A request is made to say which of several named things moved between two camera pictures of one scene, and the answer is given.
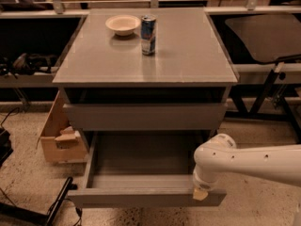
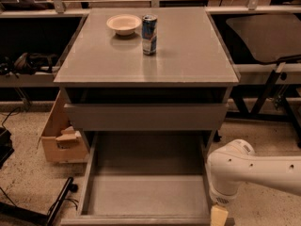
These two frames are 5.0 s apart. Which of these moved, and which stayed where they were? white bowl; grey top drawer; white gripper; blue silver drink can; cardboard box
Moved: white gripper
Stayed: cardboard box; white bowl; grey top drawer; blue silver drink can
